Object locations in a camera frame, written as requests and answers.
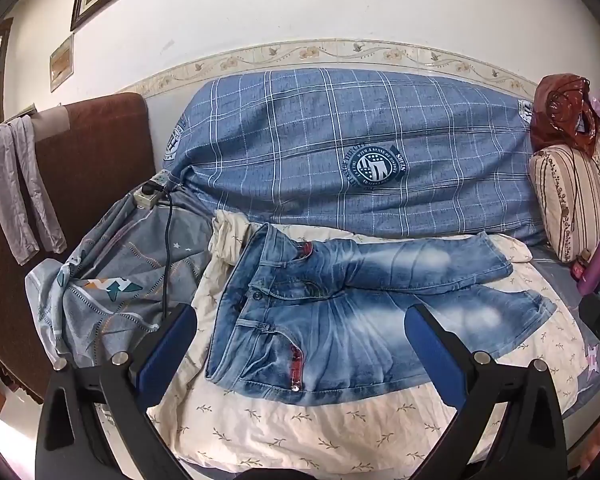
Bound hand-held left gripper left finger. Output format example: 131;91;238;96
34;302;198;480

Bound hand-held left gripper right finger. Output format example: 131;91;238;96
404;303;566;480

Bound light blue denim pants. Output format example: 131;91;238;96
205;223;558;407

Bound grey bed sheet pink print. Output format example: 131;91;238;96
530;245;600;411

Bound grey patterned cloth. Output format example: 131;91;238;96
25;187;216;368

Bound striped beige pillow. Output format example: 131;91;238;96
529;132;600;263

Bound cream leaf-print blanket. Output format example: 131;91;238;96
147;210;598;471

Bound white power strip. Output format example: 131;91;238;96
132;170;173;207

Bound brown headboard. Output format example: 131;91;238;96
0;91;156;406

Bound grey hanging cloth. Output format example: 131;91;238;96
0;116;68;266

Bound blue plaid quilt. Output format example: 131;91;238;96
161;67;546;241

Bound small framed picture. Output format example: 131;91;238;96
49;34;75;93

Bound black power cable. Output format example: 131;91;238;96
140;180;182;321

